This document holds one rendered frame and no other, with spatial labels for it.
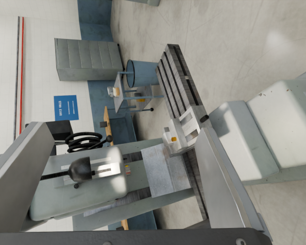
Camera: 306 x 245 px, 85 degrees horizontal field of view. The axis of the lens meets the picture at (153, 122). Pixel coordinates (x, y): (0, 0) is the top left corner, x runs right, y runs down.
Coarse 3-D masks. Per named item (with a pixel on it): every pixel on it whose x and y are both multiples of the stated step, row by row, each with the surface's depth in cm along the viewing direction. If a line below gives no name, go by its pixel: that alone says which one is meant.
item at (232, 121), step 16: (224, 112) 75; (240, 112) 73; (224, 128) 76; (240, 128) 69; (256, 128) 72; (224, 144) 77; (240, 144) 69; (256, 144) 68; (240, 160) 70; (256, 160) 65; (272, 160) 67; (240, 176) 70; (256, 176) 64
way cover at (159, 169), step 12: (144, 156) 115; (156, 156) 114; (168, 156) 112; (180, 156) 108; (156, 168) 112; (168, 168) 110; (180, 168) 107; (156, 180) 109; (168, 180) 108; (180, 180) 105; (156, 192) 107; (168, 192) 106
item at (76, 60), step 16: (64, 48) 508; (80, 48) 526; (96, 48) 546; (112, 48) 567; (64, 64) 485; (80, 64) 502; (96, 64) 520; (112, 64) 538; (64, 80) 523; (80, 80) 542
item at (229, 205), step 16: (208, 128) 11; (208, 144) 10; (208, 160) 10; (224, 160) 9; (208, 176) 10; (224, 176) 8; (208, 192) 10; (224, 192) 8; (240, 192) 7; (208, 208) 9; (224, 208) 8; (240, 208) 7; (224, 224) 8; (240, 224) 7; (256, 224) 6; (272, 240) 7
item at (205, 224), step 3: (207, 219) 76; (201, 222) 73; (204, 222) 70; (207, 222) 67; (192, 225) 74; (195, 225) 71; (198, 225) 68; (201, 225) 65; (204, 225) 66; (207, 225) 66; (210, 225) 66; (186, 228) 70; (189, 228) 67
